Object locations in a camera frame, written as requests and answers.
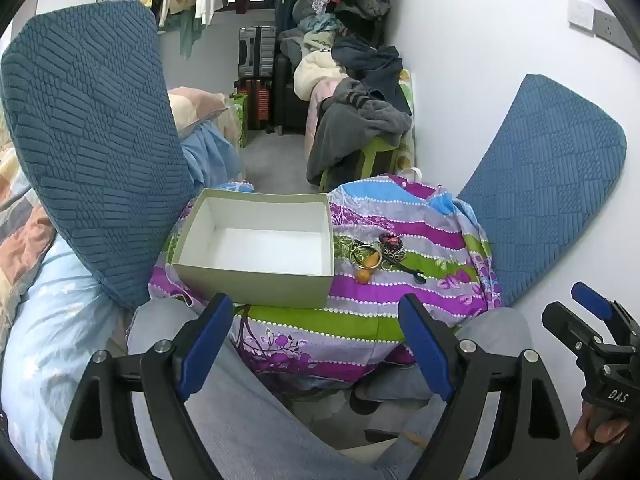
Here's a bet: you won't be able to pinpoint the person's leg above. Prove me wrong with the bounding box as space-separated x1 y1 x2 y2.
350 307 533 461
127 302 401 480

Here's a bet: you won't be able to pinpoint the pink blanket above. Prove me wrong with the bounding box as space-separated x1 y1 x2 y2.
305 80 341 136

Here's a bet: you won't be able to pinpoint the white wall switch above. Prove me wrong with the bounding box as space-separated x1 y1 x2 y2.
568 0 596 31

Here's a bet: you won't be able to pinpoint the person's left leg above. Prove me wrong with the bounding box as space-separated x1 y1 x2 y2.
127 302 401 480

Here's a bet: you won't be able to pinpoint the grey suitcase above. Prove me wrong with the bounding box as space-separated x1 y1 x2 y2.
237 26 277 81

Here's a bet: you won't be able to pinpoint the grey cardboard box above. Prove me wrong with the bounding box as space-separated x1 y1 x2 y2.
171 188 335 309

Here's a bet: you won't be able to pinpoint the light blue bed sheet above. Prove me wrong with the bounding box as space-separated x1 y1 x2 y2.
0 122 246 480

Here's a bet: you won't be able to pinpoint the green shopping bag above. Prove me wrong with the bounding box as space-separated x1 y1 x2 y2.
230 92 249 148

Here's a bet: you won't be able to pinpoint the gold bangles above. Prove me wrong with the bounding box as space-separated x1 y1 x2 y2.
350 242 385 268

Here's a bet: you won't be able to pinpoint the cream fleece blanket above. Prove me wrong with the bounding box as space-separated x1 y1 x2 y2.
293 52 347 101

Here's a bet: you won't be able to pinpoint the floral striped cloth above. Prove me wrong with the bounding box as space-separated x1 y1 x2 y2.
127 174 503 396

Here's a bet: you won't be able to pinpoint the black hairpin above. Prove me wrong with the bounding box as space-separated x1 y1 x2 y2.
395 265 427 285

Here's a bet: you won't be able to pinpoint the green plastic stool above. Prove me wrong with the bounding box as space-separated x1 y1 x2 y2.
319 135 401 193

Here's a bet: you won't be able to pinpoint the grey wall socket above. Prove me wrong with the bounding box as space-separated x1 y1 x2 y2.
592 10 640 61

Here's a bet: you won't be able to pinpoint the person's right leg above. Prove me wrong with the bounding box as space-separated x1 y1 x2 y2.
350 307 533 461

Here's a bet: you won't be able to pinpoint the floral mat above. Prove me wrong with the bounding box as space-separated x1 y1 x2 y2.
397 70 419 171

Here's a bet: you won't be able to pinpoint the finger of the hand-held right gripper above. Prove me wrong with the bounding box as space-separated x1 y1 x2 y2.
571 281 640 347
542 301 608 367

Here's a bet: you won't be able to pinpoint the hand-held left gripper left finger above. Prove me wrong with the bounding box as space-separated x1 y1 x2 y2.
52 292 236 480

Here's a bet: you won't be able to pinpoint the person's right hand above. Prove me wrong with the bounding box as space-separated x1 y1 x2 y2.
572 402 632 456

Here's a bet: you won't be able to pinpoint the patchwork blanket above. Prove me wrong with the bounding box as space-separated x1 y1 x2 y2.
0 125 56 321

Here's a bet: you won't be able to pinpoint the large blue chair back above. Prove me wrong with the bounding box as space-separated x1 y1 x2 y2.
0 0 198 311

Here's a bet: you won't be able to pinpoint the small blue chair back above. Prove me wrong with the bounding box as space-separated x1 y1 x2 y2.
455 74 627 308

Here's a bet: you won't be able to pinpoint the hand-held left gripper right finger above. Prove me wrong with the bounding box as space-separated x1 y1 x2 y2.
397 292 581 480

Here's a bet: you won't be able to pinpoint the red suitcase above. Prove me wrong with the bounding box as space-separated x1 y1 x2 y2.
243 78 276 131

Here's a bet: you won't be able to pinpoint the pink and cream pillow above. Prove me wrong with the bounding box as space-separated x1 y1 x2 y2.
167 87 231 138

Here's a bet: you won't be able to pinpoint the navy garment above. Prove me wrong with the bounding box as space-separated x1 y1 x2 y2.
330 35 405 103

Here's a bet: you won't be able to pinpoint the pile of clothes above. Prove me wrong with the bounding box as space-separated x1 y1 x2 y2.
277 0 396 61

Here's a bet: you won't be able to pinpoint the cream bed cover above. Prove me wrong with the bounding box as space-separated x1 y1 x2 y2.
217 102 246 150

